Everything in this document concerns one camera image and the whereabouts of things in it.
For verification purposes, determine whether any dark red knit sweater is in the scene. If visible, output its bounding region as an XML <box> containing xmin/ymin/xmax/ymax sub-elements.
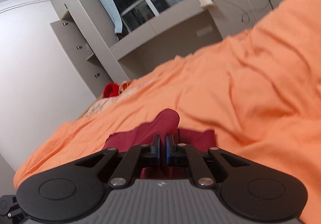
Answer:
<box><xmin>103</xmin><ymin>109</ymin><xmax>216</xmax><ymax>179</ymax></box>

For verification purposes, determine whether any pink patterned pillow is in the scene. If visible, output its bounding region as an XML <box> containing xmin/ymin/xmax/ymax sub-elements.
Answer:
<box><xmin>77</xmin><ymin>80</ymin><xmax>152</xmax><ymax>119</ymax></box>

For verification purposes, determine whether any bright red hat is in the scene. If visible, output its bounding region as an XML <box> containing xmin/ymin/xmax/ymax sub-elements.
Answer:
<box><xmin>103</xmin><ymin>83</ymin><xmax>120</xmax><ymax>98</ymax></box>

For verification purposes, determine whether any open grey cabinet door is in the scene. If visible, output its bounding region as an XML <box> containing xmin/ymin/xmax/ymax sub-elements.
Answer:
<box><xmin>51</xmin><ymin>20</ymin><xmax>112</xmax><ymax>97</ymax></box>

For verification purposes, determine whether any orange bed blanket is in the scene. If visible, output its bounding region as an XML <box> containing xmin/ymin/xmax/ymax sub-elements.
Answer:
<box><xmin>13</xmin><ymin>0</ymin><xmax>320</xmax><ymax>223</ymax></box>

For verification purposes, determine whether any grey wardrobe desk unit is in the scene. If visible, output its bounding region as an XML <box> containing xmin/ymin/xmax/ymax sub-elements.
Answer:
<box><xmin>51</xmin><ymin>0</ymin><xmax>283</xmax><ymax>83</ymax></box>

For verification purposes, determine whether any white wall socket panel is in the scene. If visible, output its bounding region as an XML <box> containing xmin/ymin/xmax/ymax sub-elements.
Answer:
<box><xmin>196</xmin><ymin>25</ymin><xmax>213</xmax><ymax>38</ymax></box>

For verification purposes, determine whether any black power cable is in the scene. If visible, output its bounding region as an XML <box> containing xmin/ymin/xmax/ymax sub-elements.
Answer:
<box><xmin>240</xmin><ymin>0</ymin><xmax>279</xmax><ymax>23</ymax></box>

